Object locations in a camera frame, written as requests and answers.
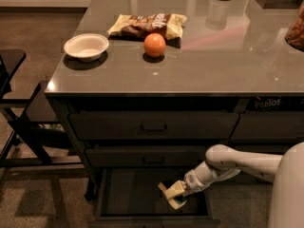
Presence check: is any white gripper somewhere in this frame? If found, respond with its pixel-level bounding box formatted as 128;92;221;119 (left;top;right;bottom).
165;170;206;200

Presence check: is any green and yellow sponge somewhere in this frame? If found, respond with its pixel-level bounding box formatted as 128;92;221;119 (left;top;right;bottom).
158;182;186;210

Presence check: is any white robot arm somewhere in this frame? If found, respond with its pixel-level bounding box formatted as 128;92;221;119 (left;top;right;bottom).
163;142;304;228

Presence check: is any open bottom drawer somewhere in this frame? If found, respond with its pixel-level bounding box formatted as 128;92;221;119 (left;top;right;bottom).
88;168;220;228

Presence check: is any middle left drawer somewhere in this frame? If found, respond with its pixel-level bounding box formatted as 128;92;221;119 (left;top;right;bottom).
85;145;207;167

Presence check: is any top right drawer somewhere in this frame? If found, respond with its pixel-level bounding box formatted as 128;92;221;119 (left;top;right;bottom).
231;111;304;143

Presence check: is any middle right drawer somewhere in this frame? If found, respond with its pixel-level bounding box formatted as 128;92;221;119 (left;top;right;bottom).
235;144;289;155

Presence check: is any top left drawer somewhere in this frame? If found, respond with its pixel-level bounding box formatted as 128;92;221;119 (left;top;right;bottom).
69;111;238;140

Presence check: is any orange fruit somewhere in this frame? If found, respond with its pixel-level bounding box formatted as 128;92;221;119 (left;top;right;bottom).
143;33;166;58

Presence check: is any black folding chair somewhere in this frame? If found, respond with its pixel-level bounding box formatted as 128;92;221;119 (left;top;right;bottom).
0;49;81;168

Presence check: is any yellow brown chip bag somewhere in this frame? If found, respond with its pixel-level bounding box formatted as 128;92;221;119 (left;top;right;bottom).
108;13;187;40

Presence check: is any white paper bowl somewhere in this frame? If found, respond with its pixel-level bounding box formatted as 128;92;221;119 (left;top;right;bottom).
64;33;109;62

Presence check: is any jar of almonds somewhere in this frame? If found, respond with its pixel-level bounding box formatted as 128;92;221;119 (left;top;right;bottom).
285;1;304;51

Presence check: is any dark drawer cabinet frame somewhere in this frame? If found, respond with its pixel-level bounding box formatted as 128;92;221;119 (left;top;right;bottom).
45;92;304;201

